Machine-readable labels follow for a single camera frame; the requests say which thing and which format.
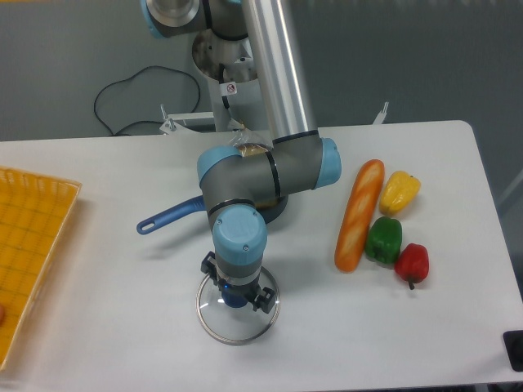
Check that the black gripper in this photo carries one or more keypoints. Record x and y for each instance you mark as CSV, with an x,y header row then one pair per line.
x,y
259,298

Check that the glass pot lid blue knob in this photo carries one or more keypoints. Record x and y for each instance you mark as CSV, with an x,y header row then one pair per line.
x,y
236,325

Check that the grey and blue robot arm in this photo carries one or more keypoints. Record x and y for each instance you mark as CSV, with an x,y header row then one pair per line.
x,y
231,184

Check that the orange baguette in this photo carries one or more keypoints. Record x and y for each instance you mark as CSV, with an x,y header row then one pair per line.
x,y
358,214

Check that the green bell pepper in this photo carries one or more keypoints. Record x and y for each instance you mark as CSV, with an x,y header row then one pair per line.
x,y
384,240

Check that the red bell pepper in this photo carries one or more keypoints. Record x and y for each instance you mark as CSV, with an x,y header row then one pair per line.
x,y
413,265

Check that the bagged bread slice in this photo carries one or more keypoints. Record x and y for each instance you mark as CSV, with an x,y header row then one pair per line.
x,y
247,142

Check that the yellow bell pepper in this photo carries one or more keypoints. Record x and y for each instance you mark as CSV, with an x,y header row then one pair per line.
x,y
400,190

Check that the yellow woven basket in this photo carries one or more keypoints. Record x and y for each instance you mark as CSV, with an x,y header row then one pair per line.
x,y
35,209

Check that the black device at table edge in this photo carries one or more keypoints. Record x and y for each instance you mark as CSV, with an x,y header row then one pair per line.
x,y
513,341

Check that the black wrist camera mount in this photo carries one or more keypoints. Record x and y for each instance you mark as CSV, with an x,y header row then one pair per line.
x,y
209,268

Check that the blue saucepan with handle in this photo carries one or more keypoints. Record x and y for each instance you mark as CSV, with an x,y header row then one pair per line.
x,y
269,210

